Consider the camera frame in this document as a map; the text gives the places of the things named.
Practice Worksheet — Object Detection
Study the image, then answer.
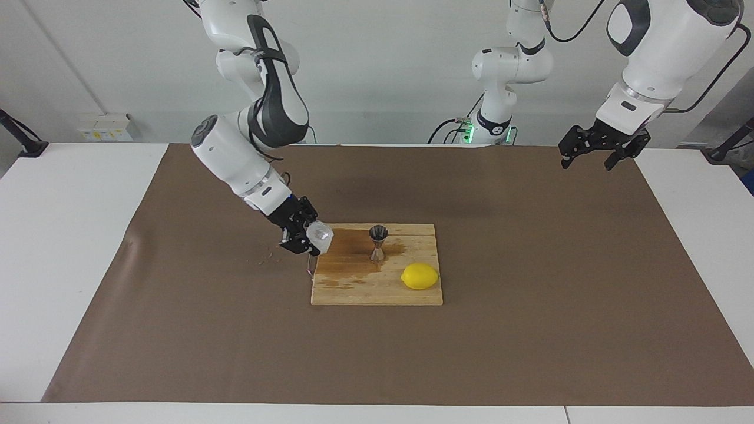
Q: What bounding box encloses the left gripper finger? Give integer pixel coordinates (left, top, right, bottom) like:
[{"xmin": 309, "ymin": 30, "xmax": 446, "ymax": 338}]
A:
[
  {"xmin": 558, "ymin": 125, "xmax": 601, "ymax": 171},
  {"xmin": 602, "ymin": 132, "xmax": 651, "ymax": 172}
]

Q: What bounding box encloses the steel cocktail jigger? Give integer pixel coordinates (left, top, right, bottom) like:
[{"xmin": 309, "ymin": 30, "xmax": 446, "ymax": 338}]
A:
[{"xmin": 369, "ymin": 225, "xmax": 388, "ymax": 262}]

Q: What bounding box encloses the wooden cutting board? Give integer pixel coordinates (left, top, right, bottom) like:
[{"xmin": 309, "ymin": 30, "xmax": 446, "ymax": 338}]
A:
[{"xmin": 306, "ymin": 223, "xmax": 444, "ymax": 307}]

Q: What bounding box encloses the yellow lemon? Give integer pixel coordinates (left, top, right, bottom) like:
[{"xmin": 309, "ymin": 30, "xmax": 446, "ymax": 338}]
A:
[{"xmin": 401, "ymin": 263, "xmax": 440, "ymax": 291}]

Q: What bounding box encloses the brown paper table mat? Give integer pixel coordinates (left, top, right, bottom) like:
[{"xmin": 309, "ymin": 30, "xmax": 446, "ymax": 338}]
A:
[{"xmin": 41, "ymin": 144, "xmax": 754, "ymax": 407}]

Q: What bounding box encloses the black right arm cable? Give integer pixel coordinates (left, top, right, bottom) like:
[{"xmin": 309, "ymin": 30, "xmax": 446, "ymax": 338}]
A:
[{"xmin": 184, "ymin": 0, "xmax": 293, "ymax": 184}]

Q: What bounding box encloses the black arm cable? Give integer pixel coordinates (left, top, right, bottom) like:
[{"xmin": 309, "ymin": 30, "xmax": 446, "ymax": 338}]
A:
[
  {"xmin": 539, "ymin": 0, "xmax": 749, "ymax": 114},
  {"xmin": 184, "ymin": 0, "xmax": 293, "ymax": 184}
]

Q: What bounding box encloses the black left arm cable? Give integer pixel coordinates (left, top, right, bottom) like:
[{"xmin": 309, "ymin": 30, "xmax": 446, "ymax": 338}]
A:
[{"xmin": 539, "ymin": 0, "xmax": 749, "ymax": 114}]

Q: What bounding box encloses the white wall socket box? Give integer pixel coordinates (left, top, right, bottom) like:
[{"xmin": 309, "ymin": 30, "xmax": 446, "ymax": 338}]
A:
[{"xmin": 77, "ymin": 114, "xmax": 134, "ymax": 143}]

